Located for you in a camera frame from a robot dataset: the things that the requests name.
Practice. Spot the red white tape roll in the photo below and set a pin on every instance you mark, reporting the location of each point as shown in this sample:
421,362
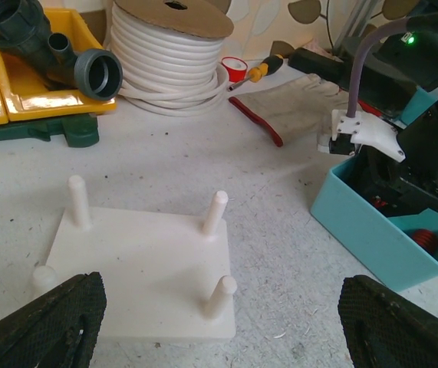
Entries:
236,68

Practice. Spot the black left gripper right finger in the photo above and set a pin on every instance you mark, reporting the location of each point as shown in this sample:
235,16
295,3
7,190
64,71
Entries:
383,329

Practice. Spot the black rectangular case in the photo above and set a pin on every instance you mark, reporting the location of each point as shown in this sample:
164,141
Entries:
308,62

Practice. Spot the yellow black nut driver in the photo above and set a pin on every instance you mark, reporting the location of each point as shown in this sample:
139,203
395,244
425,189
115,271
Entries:
268,66

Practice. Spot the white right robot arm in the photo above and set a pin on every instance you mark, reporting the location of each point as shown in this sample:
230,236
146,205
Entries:
412,48

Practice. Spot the yellow storage bins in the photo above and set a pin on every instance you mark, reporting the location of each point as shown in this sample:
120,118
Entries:
23,94

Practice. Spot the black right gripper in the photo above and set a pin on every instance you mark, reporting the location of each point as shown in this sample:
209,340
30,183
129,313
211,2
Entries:
407,192

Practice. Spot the beige work glove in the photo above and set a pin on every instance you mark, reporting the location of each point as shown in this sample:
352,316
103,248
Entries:
294,109

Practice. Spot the small teal parts tray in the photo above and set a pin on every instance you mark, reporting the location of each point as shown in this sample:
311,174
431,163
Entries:
383,245

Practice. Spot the white four-peg base plate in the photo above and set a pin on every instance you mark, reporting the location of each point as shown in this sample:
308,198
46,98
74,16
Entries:
167,277

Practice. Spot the dark grey pipe fitting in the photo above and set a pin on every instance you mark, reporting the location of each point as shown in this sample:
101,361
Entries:
25,32

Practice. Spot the teal clear lid toolbox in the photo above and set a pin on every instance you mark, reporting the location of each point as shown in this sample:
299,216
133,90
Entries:
420,103

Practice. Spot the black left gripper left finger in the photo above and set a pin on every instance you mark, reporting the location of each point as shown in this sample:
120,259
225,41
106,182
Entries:
58,329

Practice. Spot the white cable spool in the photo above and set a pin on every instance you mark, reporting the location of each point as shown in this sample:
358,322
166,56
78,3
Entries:
169,52

